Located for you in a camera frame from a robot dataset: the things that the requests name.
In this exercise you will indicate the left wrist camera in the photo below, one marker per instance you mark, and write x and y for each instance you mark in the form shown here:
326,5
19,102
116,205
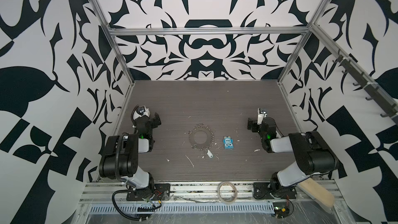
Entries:
139,112

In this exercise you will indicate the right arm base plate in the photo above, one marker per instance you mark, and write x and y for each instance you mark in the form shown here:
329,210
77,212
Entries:
267,191

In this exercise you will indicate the white cable duct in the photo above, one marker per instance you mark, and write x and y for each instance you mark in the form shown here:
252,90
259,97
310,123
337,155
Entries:
200,208

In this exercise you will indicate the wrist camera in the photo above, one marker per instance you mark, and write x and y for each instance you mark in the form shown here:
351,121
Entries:
139,112
262,113

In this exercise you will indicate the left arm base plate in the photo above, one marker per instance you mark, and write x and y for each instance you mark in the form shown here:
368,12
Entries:
152,192

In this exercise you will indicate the pale green key tag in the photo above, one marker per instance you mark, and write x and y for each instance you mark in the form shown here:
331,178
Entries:
209,153

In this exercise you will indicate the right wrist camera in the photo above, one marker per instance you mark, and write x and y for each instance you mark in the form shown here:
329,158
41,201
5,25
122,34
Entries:
262,113

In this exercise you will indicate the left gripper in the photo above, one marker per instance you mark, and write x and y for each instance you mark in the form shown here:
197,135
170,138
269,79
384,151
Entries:
154,120

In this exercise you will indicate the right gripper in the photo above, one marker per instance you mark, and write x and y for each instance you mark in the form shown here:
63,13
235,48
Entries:
253,125

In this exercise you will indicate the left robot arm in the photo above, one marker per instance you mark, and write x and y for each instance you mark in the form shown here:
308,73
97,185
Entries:
120,156

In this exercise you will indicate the blue robot toy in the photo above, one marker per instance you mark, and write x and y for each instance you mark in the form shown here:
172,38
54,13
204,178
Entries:
228,142

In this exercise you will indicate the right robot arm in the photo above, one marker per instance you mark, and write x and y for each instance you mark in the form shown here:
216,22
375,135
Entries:
313,156

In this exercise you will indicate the green circuit board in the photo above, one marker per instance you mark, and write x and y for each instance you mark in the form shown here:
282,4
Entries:
283,210

